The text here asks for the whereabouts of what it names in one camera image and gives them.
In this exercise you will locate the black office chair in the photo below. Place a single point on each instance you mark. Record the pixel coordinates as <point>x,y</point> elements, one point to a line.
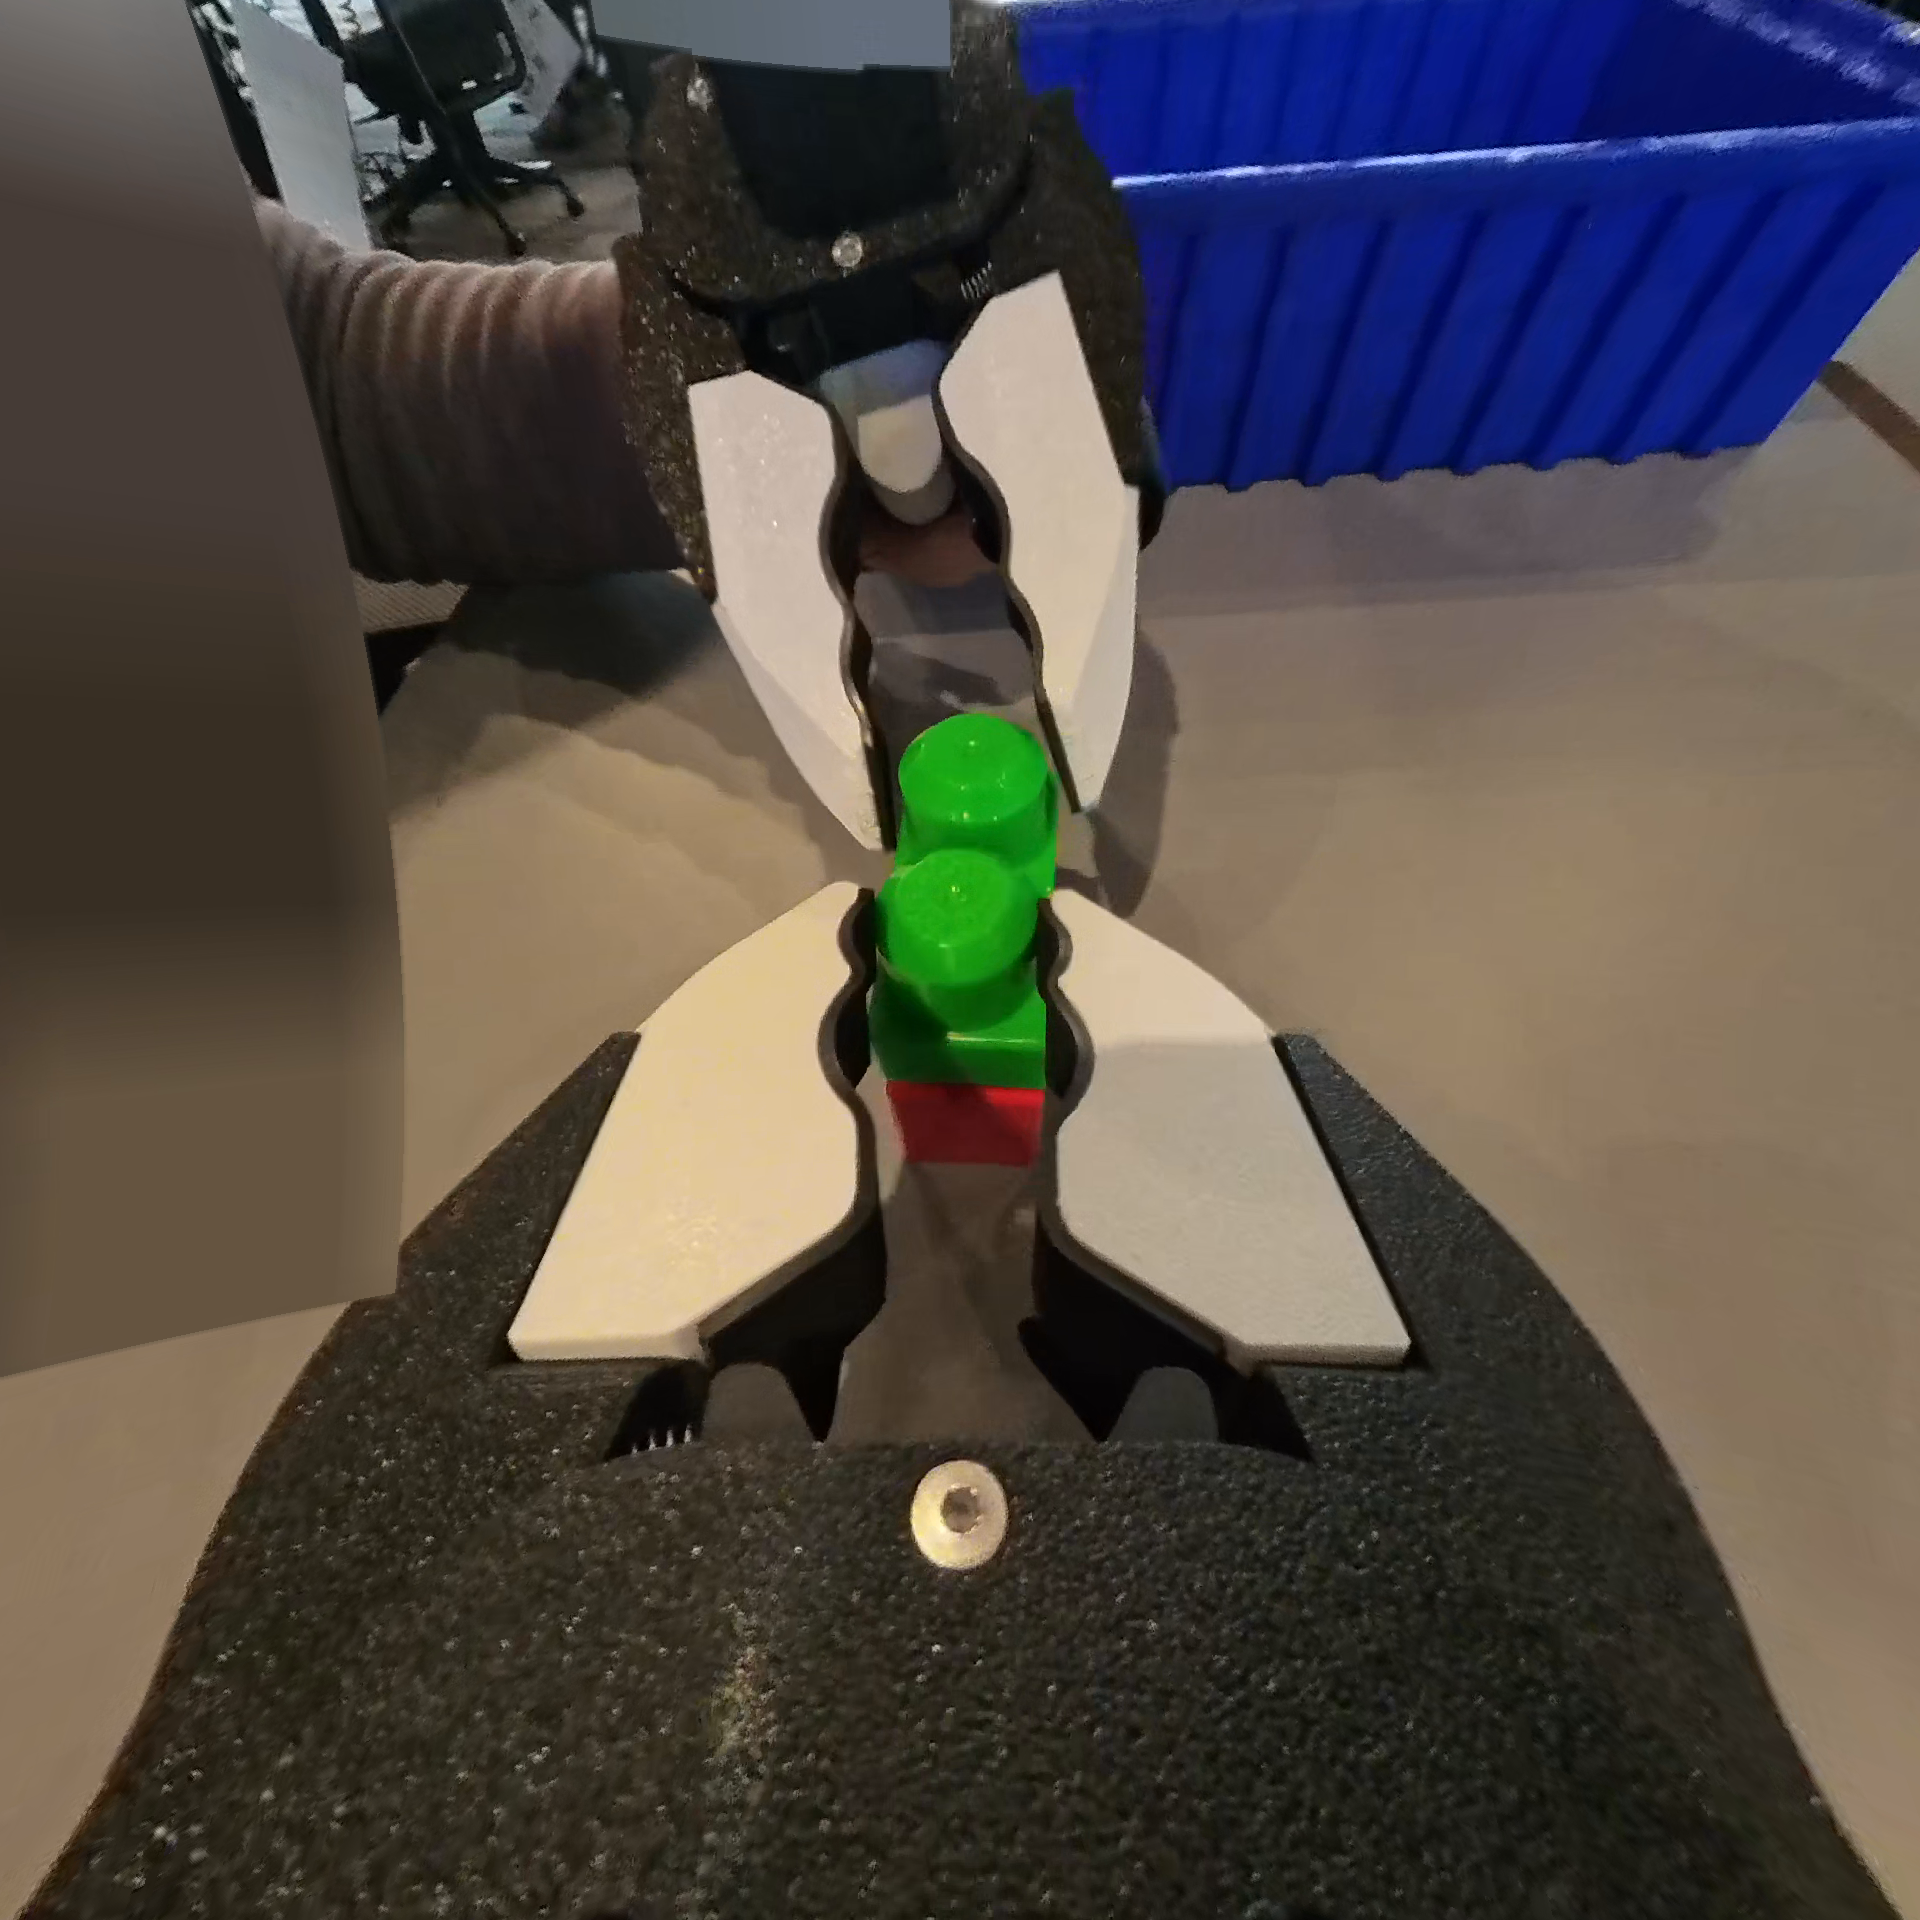
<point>451,106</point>

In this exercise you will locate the person's left forearm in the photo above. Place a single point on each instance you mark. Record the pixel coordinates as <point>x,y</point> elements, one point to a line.
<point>451,390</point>

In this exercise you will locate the green two-stud block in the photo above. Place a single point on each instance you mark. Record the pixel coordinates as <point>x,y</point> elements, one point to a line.
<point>960,930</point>

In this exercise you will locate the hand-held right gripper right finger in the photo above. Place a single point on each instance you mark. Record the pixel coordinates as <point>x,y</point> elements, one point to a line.
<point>1214,1171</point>

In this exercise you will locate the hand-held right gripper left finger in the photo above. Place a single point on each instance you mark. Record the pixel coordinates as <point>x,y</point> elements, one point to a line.
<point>692,1171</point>

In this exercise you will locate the blue plastic bin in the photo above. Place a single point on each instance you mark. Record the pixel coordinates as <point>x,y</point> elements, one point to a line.
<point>1501,330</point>

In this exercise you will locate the person's left hand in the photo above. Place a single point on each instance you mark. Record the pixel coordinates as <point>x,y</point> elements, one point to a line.
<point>923,552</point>

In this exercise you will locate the red one-stud block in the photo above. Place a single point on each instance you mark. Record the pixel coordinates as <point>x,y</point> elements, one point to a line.
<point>967,1123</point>

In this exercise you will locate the white paper sheet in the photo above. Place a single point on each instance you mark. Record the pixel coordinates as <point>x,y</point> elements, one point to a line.
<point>308,120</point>

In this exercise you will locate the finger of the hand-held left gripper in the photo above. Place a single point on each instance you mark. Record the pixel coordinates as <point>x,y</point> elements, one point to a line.
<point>1066,510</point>
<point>764,539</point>

